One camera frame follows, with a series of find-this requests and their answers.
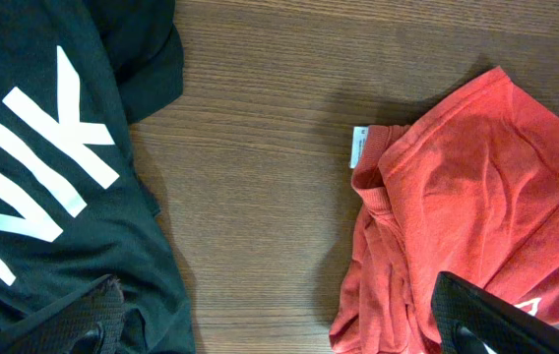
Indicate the red soccer t-shirt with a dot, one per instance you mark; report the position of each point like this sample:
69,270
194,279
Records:
472,187

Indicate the black Nike t-shirt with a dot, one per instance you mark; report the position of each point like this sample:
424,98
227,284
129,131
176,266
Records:
72,207

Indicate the black mesh garment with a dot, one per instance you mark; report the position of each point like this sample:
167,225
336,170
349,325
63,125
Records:
145,52

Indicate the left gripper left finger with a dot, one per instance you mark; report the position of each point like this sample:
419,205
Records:
89,320

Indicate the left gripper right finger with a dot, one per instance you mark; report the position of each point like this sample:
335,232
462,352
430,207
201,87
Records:
473,321

